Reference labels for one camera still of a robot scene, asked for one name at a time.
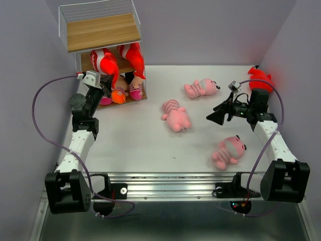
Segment large pink striped pig plush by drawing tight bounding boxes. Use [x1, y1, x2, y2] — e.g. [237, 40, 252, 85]
[161, 99, 192, 132]

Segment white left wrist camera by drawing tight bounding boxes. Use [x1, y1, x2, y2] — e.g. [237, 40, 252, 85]
[77, 70, 101, 88]

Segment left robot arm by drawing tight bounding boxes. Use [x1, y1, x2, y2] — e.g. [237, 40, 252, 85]
[45, 72, 114, 214]

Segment boy doll magenta pants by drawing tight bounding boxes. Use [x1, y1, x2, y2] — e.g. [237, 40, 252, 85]
[100, 97, 113, 105]

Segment red whale plush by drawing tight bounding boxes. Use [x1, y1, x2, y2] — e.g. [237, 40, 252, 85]
[116, 42, 146, 79]

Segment white wire wooden shelf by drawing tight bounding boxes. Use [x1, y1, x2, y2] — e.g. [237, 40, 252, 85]
[58, 1, 147, 109]

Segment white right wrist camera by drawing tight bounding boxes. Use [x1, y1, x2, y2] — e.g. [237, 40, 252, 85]
[228, 81, 242, 95]

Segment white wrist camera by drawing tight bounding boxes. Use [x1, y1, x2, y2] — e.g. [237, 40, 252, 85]
[228, 81, 242, 95]
[77, 70, 101, 88]

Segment red plush corner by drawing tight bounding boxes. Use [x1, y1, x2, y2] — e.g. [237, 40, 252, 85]
[248, 67, 274, 93]

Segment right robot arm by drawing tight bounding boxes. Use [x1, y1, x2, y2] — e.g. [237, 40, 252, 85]
[206, 89, 310, 203]

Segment pink pig plush bottom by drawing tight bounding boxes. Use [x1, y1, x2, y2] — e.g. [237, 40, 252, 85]
[211, 135, 247, 171]

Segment red shark plush mouth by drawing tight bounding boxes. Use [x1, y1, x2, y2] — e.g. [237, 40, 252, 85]
[90, 48, 119, 89]

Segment pink pig plush top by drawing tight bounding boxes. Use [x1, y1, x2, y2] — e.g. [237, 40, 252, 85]
[184, 78, 221, 99]

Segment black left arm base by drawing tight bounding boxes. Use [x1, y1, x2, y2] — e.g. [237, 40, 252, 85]
[90, 173, 135, 219]

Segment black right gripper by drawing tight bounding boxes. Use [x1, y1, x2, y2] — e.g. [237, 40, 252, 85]
[206, 91, 253, 125]

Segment boy doll magenta striped shirt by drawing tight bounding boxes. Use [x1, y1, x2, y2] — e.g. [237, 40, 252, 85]
[125, 72, 144, 100]

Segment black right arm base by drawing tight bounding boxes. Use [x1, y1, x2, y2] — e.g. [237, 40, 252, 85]
[212, 171, 261, 215]

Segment boy doll orange pants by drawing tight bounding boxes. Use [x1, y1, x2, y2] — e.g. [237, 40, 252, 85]
[111, 75, 128, 104]

